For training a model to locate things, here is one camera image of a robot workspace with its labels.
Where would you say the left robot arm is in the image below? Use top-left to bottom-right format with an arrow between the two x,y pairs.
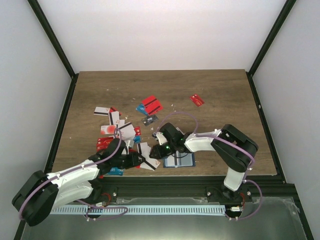
12,138 -> 146,227

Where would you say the white floral VIP card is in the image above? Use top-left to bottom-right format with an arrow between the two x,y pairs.
176,127 -> 184,135

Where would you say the white striped card upright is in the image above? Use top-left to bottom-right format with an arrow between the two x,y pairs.
108,111 -> 120,125

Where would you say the blue leather card holder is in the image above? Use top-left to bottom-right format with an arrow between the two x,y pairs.
163,152 -> 196,168

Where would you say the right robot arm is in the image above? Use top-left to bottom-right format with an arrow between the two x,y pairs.
149,122 -> 259,202

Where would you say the blue card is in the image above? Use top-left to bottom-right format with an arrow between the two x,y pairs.
135,103 -> 148,116
106,167 -> 124,176

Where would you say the blue card top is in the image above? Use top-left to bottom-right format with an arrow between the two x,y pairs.
135,103 -> 148,116

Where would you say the blue card bottom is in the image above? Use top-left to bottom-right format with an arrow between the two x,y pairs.
106,167 -> 124,176

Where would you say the black VIP card top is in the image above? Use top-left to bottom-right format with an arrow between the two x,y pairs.
141,114 -> 159,126

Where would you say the small red card centre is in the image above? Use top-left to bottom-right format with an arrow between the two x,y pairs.
134,126 -> 141,136

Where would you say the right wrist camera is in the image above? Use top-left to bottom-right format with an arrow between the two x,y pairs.
152,131 -> 168,146

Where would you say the white red-circle card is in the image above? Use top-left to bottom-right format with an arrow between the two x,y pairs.
100,125 -> 117,135

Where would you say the red striped card top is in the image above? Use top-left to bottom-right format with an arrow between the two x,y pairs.
141,95 -> 163,115

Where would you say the red card far right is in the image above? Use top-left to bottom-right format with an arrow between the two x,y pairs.
189,94 -> 205,107

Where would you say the red gold cards pile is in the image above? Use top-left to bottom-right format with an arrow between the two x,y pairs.
96,136 -> 114,151

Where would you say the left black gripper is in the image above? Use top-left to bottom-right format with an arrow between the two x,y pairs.
112,152 -> 146,170

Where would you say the black aluminium frame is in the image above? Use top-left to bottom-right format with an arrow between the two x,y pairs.
11,0 -> 314,240

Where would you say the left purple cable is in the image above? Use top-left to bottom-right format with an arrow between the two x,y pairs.
19,128 -> 130,222

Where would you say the light blue slotted rail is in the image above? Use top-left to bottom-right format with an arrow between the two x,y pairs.
51,204 -> 226,216

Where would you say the white striped card bottom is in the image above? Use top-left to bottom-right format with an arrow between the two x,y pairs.
139,158 -> 161,171

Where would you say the white striped card top-left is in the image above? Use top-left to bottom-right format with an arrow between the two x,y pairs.
93,106 -> 110,116

